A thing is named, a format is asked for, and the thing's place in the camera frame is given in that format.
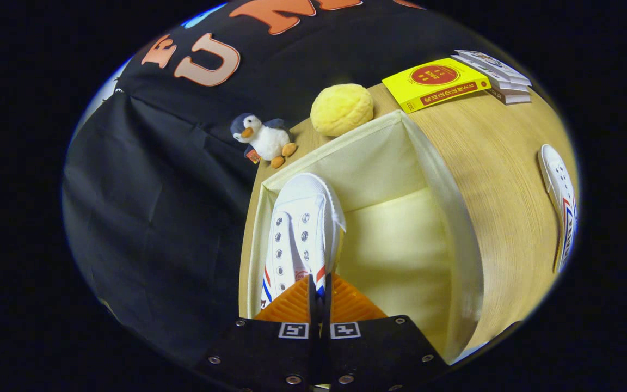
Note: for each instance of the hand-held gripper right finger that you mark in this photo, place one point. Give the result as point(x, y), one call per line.
point(379, 354)

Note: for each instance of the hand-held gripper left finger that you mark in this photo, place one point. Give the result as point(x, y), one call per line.
point(270, 354)

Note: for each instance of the beige fabric storage box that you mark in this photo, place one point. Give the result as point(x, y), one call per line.
point(395, 245)

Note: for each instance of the white canvas shoe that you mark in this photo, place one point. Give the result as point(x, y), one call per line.
point(561, 196)
point(297, 228)

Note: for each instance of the penguin plush toy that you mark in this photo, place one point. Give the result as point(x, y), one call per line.
point(267, 140)

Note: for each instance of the yellow round plush toy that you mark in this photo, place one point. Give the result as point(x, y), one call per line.
point(342, 109)

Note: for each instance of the yellow book red circle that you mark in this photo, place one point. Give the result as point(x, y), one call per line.
point(433, 81)

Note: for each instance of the thick brown cover book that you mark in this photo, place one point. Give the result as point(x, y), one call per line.
point(512, 98)

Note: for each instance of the white plant cover book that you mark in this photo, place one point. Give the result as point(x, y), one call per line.
point(501, 86)

